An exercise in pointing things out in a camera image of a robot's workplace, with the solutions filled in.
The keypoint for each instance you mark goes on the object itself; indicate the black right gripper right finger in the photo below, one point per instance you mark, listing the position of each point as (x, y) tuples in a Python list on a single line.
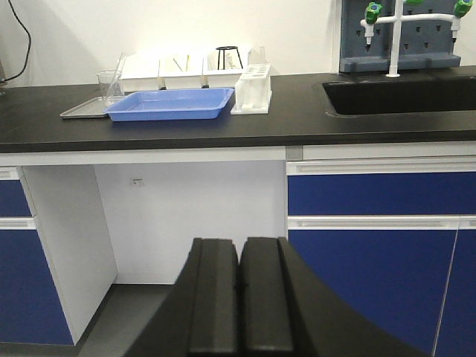
[(287, 310)]

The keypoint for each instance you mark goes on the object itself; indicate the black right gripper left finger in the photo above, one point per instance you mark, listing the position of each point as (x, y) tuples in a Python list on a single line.
[(199, 315)]

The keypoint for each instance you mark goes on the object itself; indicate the clear glass test tube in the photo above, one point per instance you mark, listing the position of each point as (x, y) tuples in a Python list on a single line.
[(114, 89)]

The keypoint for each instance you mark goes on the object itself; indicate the white test tube rack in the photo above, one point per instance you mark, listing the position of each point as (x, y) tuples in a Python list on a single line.
[(253, 91)]

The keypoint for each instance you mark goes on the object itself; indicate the blue cabinet door lower right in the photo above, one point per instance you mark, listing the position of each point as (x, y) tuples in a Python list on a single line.
[(413, 276)]

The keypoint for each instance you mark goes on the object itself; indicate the blue cabinet left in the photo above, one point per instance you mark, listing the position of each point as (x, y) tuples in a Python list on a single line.
[(31, 311)]

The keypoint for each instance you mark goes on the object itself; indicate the blue cabinet drawer upper right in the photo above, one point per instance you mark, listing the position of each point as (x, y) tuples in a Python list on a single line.
[(311, 192)]

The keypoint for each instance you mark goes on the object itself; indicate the blue plastic tray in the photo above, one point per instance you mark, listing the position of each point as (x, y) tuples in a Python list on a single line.
[(175, 104)]

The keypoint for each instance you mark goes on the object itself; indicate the grey metal tray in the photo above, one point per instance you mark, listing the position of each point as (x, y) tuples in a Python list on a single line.
[(93, 108)]

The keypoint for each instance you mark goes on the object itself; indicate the right white storage bin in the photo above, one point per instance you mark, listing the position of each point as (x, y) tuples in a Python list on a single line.
[(226, 78)]

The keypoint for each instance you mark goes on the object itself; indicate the white storage bin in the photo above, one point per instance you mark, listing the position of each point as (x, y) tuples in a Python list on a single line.
[(181, 71), (140, 73), (226, 78)]

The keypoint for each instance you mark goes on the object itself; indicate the middle white storage bin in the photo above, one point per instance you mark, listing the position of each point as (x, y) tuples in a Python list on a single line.
[(181, 71)]

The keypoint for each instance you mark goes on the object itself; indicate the left white storage bin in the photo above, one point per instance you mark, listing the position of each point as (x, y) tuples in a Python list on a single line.
[(140, 73)]

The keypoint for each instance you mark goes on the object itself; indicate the clear glass beaker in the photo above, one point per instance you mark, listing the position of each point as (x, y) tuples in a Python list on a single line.
[(104, 78)]

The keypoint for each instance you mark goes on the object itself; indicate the black metal tripod stand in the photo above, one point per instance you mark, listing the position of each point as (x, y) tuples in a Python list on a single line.
[(228, 57)]

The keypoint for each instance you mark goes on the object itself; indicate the black lab sink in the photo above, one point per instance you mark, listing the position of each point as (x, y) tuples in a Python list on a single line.
[(402, 96)]

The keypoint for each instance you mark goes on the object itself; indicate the grey-blue drying peg board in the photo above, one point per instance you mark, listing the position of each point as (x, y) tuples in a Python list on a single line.
[(424, 44)]

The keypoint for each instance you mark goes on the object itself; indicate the white lab faucet green knobs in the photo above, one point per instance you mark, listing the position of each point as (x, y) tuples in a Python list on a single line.
[(372, 17)]

